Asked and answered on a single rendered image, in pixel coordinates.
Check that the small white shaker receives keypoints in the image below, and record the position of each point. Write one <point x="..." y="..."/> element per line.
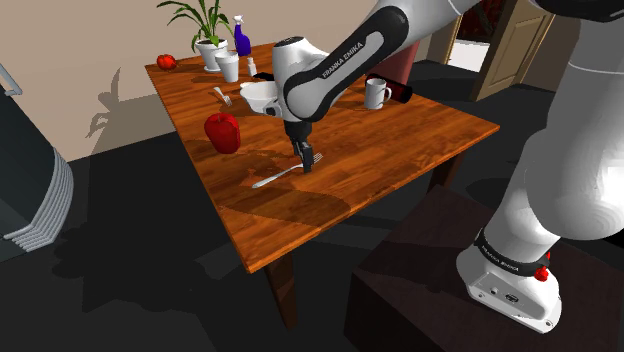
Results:
<point x="251" y="67"/>

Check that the brown wooden table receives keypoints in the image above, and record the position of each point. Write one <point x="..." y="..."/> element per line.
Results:
<point x="390" y="146"/>

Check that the tan wooden door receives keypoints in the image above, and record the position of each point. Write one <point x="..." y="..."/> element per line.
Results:
<point x="512" y="48"/>

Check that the green plant in white pot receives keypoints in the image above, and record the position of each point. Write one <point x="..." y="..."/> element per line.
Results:
<point x="211" y="51"/>

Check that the dark red cylinder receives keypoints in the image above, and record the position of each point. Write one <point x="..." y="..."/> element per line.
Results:
<point x="397" y="66"/>

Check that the small silver fork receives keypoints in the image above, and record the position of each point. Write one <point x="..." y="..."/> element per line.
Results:
<point x="224" y="97"/>

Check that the white mug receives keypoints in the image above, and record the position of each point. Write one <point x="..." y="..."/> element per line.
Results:
<point x="374" y="94"/>

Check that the dark red bottle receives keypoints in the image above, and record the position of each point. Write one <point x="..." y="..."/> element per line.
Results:
<point x="402" y="91"/>

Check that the dark furniture with grey ribs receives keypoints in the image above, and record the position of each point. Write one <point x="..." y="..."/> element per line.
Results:
<point x="29" y="170"/>

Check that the blue spray bottle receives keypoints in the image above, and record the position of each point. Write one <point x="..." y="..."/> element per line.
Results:
<point x="242" y="44"/>

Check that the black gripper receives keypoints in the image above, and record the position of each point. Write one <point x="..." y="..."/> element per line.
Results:
<point x="298" y="130"/>

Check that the dark robot stand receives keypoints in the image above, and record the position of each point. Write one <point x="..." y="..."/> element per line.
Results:
<point x="419" y="292"/>

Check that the white bowl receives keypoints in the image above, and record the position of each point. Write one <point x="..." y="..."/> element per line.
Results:
<point x="258" y="97"/>

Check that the red bell pepper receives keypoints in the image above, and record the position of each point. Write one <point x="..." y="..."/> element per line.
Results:
<point x="222" y="133"/>

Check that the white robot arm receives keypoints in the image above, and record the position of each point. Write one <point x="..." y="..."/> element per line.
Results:
<point x="560" y="195"/>

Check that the long silver fork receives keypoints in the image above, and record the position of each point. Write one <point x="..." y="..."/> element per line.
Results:
<point x="278" y="176"/>

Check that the white paper cup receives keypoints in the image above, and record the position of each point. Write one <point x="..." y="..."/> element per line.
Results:
<point x="228" y="66"/>

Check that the red tomato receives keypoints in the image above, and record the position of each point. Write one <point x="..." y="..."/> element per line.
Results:
<point x="166" y="62"/>

